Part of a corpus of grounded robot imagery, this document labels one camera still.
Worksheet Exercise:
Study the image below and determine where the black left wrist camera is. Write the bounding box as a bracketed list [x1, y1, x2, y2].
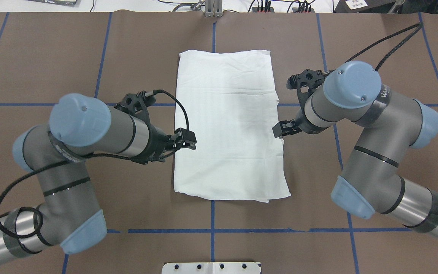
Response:
[114, 91, 156, 120]

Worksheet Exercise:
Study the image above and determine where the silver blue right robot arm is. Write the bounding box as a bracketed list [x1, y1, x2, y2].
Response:
[272, 61, 438, 238]

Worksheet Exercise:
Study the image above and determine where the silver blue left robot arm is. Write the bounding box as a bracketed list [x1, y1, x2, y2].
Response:
[0, 90, 197, 265]

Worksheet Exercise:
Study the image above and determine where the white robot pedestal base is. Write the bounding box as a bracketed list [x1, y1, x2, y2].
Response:
[161, 261, 262, 274]

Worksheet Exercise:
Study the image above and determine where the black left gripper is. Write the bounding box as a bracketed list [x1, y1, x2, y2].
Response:
[132, 127, 197, 164]

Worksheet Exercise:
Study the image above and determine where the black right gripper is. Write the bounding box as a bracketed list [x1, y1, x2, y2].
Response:
[272, 108, 330, 139]

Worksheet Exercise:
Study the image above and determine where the white long-sleeve printed shirt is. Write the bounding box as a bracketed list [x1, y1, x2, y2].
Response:
[173, 49, 291, 203]

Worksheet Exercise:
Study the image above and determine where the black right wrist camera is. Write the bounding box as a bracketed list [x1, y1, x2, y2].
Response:
[286, 69, 326, 105]

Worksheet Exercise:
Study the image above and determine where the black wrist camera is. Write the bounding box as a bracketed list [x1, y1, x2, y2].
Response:
[114, 91, 156, 120]
[286, 69, 326, 105]

